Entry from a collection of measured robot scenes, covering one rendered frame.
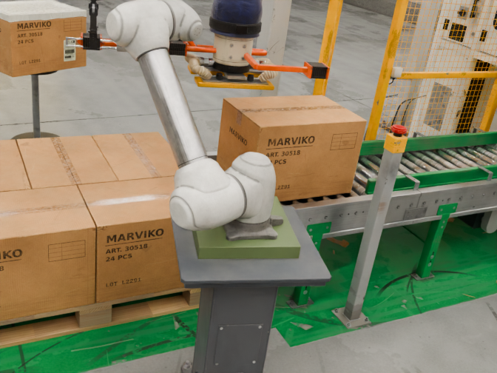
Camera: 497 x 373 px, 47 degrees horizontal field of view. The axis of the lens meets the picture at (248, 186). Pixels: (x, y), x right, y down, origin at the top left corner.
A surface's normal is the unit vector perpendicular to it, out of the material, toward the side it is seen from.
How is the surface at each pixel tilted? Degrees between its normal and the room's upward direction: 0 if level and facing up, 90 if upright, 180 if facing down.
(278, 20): 88
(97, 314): 90
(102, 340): 0
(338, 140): 90
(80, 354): 0
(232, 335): 90
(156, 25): 57
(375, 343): 0
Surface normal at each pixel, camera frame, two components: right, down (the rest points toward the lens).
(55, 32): 0.79, 0.35
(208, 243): 0.12, -0.88
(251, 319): 0.19, 0.45
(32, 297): 0.44, 0.44
